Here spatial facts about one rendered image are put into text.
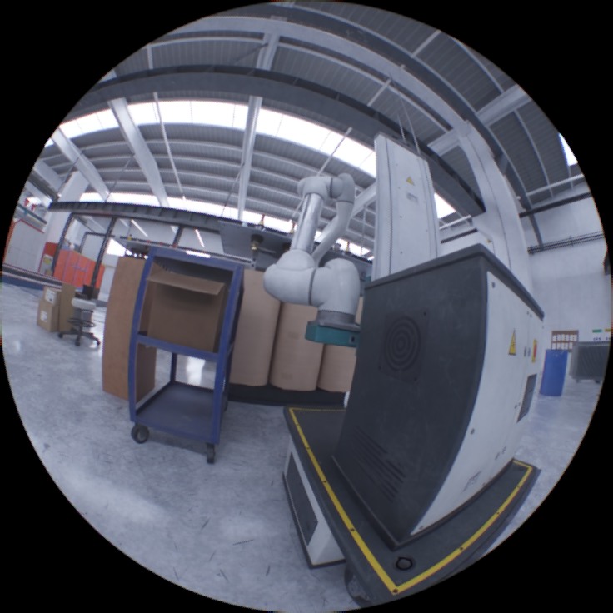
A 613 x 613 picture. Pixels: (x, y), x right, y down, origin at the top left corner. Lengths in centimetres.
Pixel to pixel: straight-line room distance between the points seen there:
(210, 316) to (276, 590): 97
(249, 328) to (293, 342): 36
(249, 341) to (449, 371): 137
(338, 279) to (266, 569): 100
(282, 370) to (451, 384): 143
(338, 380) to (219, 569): 159
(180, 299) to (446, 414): 87
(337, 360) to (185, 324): 129
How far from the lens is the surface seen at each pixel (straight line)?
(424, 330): 34
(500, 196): 695
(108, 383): 160
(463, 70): 1027
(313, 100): 449
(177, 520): 83
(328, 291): 72
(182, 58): 1163
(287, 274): 77
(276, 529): 83
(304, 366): 163
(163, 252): 91
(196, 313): 84
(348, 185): 114
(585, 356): 854
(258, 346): 153
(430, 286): 35
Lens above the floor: 69
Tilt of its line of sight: 7 degrees up
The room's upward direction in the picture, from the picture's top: 10 degrees clockwise
